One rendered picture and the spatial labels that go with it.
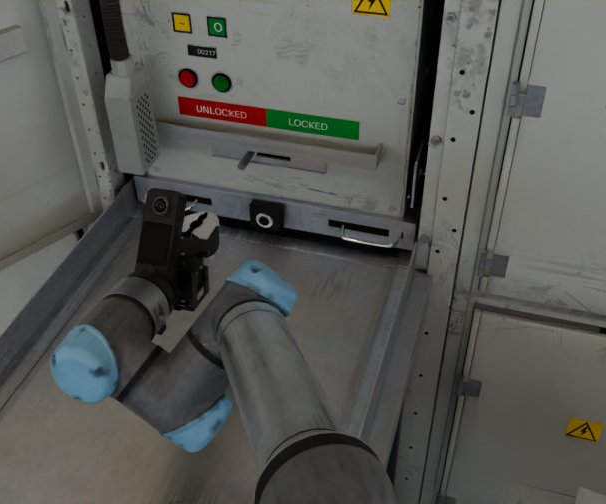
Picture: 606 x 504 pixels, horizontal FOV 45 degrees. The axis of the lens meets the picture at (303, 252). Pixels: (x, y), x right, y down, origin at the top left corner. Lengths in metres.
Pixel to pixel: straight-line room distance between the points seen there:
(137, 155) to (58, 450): 0.49
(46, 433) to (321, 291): 0.49
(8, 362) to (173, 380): 0.46
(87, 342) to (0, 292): 1.01
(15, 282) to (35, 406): 0.62
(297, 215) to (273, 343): 0.69
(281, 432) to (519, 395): 0.95
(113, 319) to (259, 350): 0.23
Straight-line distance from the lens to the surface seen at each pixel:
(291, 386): 0.60
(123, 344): 0.82
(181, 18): 1.24
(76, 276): 1.33
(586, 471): 1.63
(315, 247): 1.35
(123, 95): 1.22
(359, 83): 1.18
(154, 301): 0.88
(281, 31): 1.18
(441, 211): 1.22
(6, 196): 1.40
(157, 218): 0.93
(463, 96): 1.11
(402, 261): 1.32
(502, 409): 1.51
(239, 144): 1.26
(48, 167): 1.42
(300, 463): 0.51
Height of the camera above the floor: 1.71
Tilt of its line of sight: 40 degrees down
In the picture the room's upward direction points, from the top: 1 degrees counter-clockwise
